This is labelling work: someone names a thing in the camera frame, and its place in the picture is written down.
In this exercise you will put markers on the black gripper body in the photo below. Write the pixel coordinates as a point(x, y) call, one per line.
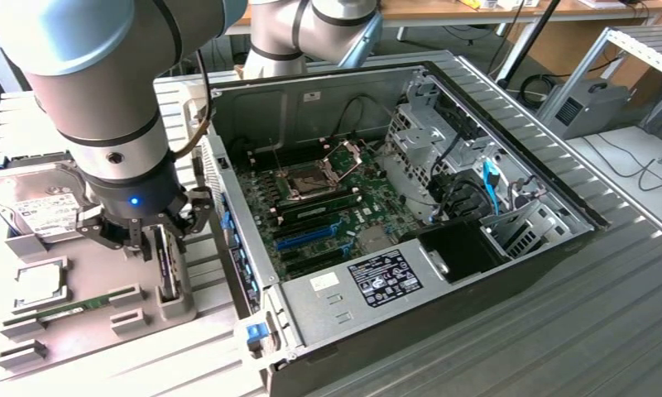
point(135, 194)

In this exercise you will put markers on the graphics card with black shroud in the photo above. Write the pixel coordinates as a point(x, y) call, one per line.
point(167, 273)

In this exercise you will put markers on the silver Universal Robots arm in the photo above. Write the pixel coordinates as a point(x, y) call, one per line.
point(88, 62)

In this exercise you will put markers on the grey parts rack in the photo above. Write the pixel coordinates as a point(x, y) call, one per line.
point(88, 285)

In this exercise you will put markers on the silver hard disk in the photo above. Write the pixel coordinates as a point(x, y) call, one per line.
point(33, 207)

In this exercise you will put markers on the thin metal locking lever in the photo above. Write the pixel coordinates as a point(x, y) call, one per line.
point(279, 161)

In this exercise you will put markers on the black expansion slot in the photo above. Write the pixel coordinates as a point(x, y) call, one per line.
point(308, 253)
point(315, 264)
point(303, 226)

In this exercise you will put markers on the blue expansion slot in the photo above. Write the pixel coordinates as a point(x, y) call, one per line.
point(303, 239)

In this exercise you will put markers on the green RAM stick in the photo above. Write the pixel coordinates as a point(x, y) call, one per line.
point(316, 209)
point(70, 308)

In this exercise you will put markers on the CPU socket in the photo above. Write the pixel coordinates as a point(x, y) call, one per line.
point(303, 182)

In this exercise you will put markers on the silver CPU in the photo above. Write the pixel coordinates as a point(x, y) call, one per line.
point(41, 285)

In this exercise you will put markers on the open PC case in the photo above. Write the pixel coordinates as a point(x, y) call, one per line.
point(253, 107)

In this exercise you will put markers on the metal socket cover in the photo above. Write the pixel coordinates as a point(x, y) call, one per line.
point(344, 161)

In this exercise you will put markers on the blue case latch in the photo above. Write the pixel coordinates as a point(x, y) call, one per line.
point(255, 333)

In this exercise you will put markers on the green motherboard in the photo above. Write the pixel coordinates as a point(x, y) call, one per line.
point(375, 207)

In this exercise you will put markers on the silver chipset heatsink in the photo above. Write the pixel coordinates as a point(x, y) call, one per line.
point(375, 240)

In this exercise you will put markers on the silver power supply unit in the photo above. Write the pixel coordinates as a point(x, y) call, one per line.
point(319, 314)

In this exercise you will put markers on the silver metal drive cage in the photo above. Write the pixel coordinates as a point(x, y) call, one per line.
point(419, 144)

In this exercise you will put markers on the wooden desk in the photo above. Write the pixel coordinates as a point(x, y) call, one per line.
point(239, 18)
point(595, 14)

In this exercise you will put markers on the silver disk bay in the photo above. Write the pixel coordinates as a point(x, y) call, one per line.
point(530, 231)

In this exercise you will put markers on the yellow packet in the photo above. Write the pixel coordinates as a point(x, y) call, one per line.
point(468, 3)

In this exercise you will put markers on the white box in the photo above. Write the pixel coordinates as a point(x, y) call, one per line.
point(496, 3)

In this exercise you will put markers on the grey computer tower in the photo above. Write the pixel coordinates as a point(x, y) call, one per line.
point(590, 107)

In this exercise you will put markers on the black tripod pole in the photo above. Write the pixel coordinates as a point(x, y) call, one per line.
point(537, 29)

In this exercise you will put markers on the aluminium frame shelf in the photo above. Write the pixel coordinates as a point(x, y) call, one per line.
point(639, 45)

